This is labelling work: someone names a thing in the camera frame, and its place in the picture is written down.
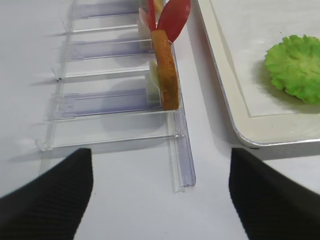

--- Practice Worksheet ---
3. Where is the green lettuce leaf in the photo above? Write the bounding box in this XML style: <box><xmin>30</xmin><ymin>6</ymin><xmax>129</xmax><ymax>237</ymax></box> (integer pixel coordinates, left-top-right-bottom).
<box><xmin>264</xmin><ymin>35</ymin><xmax>320</xmax><ymax>105</ymax></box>

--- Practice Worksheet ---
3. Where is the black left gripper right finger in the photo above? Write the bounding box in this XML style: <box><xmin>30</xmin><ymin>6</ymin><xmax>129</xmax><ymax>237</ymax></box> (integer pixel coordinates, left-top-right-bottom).
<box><xmin>228</xmin><ymin>148</ymin><xmax>320</xmax><ymax>240</ymax></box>

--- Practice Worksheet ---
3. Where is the clear acrylic rack left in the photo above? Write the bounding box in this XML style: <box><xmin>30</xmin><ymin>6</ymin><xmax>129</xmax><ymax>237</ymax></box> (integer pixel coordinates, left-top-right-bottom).
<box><xmin>34</xmin><ymin>0</ymin><xmax>196</xmax><ymax>192</ymax></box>

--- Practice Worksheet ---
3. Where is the white paper tray liner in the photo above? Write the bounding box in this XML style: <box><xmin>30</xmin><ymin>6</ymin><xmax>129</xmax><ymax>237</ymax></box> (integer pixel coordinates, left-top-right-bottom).
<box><xmin>211</xmin><ymin>0</ymin><xmax>320</xmax><ymax>117</ymax></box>

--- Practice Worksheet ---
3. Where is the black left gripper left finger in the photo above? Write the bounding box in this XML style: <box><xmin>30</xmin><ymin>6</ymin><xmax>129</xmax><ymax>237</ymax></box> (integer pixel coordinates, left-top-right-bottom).
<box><xmin>0</xmin><ymin>148</ymin><xmax>94</xmax><ymax>240</ymax></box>

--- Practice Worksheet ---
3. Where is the brown bun top left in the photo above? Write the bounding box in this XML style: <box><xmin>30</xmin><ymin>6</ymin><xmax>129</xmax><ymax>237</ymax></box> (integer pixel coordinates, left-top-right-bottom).
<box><xmin>151</xmin><ymin>30</ymin><xmax>179</xmax><ymax>111</ymax></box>

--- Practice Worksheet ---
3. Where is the cream metal tray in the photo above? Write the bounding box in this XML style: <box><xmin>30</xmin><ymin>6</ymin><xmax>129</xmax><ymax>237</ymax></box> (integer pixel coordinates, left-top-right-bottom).
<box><xmin>197</xmin><ymin>0</ymin><xmax>320</xmax><ymax>148</ymax></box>

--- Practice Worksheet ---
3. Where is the thin red tomato slice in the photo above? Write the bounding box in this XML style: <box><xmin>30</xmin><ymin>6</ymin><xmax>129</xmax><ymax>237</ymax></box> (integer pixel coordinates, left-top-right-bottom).
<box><xmin>156</xmin><ymin>0</ymin><xmax>191</xmax><ymax>43</ymax></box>

